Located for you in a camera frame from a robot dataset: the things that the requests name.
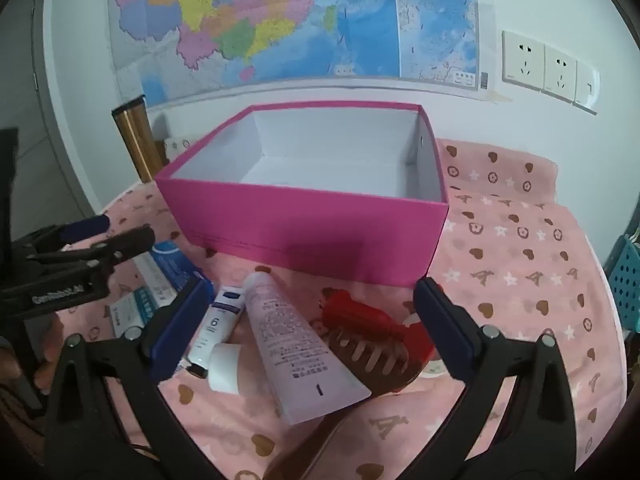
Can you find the pink cardboard box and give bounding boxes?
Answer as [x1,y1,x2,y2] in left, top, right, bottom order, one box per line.
[154,101,450,283]

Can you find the red plastic clip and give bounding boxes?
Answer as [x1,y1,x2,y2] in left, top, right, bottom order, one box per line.
[320,287,436,361]

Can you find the white medicine box blue stripes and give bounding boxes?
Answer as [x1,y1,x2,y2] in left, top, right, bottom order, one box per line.
[107,286,166,338]

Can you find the small white tube blue label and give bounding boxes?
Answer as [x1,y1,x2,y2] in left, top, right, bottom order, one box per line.
[187,285,247,380]

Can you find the white tape roll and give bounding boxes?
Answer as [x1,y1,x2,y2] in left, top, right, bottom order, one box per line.
[400,310,453,378]

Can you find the blue perforated basket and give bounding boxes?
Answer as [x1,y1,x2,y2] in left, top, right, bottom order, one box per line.
[607,234,640,336]

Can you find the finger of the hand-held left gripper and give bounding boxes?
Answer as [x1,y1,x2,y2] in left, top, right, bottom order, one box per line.
[25,225,157,273]
[12,214,112,253]

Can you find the gold metal tumbler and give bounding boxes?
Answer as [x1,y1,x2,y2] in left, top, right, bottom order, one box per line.
[111,99,168,184]

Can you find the white wall switch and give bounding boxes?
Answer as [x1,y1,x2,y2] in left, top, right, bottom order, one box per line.
[574,59,600,115]

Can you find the colourful wall map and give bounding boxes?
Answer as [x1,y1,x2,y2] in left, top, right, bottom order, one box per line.
[107,0,493,111]

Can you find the wooden comb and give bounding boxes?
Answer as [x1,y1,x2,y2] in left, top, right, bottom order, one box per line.
[262,332,426,480]

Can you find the grey wardrobe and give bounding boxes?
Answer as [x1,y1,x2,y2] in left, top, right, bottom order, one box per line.
[0,0,101,241]

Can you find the white wall socket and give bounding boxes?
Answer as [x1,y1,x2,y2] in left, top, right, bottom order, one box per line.
[542,44,578,101]
[501,30,546,92]

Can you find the pink cream tube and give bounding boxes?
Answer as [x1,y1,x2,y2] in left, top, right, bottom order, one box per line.
[209,272,372,426]

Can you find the pink printed tablecloth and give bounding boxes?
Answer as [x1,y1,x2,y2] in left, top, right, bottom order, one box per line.
[55,137,626,480]

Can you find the person's left hand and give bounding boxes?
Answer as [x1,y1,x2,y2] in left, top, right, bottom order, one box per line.
[0,312,68,392]

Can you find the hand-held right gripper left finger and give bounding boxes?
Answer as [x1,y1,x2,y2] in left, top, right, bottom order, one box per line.
[42,276,236,480]

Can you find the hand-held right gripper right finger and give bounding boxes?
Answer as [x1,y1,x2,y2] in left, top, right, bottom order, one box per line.
[405,276,601,480]

